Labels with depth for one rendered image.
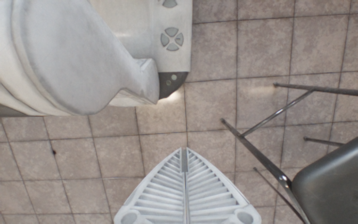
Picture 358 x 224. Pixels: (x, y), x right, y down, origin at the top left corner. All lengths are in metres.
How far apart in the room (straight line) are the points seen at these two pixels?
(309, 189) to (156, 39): 0.66
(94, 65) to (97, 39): 0.04
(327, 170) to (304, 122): 0.79
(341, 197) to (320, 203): 0.05
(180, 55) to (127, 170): 0.89
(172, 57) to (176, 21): 0.14
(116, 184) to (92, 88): 1.11
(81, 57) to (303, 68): 1.15
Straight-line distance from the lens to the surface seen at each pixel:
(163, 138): 0.98
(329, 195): 0.52
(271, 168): 0.54
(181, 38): 0.62
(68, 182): 1.47
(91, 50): 0.22
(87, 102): 0.20
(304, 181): 0.48
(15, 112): 0.24
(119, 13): 0.69
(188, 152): 0.17
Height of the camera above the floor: 0.89
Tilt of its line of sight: 78 degrees down
